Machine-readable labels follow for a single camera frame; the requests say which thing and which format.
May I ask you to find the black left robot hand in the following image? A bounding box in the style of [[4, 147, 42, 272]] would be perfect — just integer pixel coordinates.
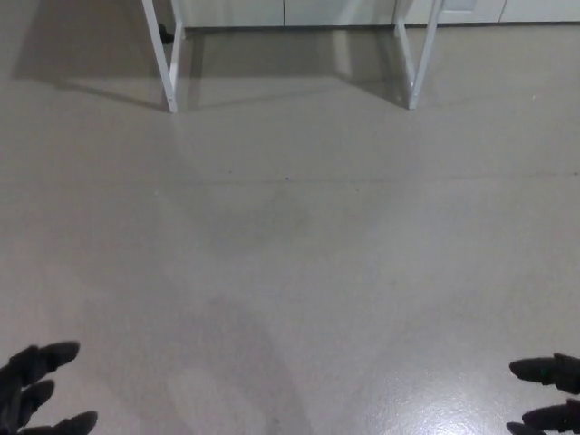
[[0, 340, 99, 435]]

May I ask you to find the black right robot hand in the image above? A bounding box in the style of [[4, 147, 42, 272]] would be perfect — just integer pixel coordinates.
[[506, 352, 580, 435]]

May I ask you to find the white table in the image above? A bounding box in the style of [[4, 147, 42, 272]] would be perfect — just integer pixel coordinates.
[[140, 0, 440, 113]]

